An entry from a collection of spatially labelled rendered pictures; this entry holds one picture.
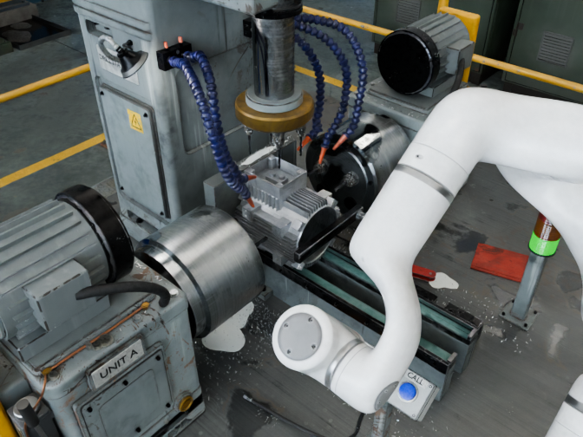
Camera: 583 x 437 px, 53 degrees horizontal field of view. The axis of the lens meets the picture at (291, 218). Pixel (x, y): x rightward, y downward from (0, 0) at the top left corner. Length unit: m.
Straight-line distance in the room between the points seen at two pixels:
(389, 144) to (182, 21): 0.63
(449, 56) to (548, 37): 2.73
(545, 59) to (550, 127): 3.67
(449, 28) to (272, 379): 1.09
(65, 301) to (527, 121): 0.72
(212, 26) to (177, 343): 0.71
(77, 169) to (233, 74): 2.37
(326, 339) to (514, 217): 1.33
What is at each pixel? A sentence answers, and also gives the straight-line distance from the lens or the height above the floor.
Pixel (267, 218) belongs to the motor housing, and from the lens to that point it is 1.44.
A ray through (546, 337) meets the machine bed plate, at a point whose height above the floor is 0.80.
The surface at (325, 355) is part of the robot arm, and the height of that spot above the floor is 1.36.
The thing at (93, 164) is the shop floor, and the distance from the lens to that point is 3.81.
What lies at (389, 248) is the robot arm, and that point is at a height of 1.44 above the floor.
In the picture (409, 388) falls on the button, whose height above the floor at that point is 1.07.
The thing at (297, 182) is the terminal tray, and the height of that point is 1.13.
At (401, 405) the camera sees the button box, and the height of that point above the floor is 1.05.
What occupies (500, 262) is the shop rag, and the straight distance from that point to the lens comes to 1.80.
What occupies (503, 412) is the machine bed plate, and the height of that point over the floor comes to 0.80.
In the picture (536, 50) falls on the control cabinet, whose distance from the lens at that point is 4.53.
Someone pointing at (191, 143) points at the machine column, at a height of 1.19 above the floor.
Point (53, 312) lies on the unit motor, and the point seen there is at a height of 1.27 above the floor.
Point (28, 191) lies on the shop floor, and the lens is 3.69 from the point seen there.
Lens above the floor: 1.94
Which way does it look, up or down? 38 degrees down
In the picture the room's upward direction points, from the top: straight up
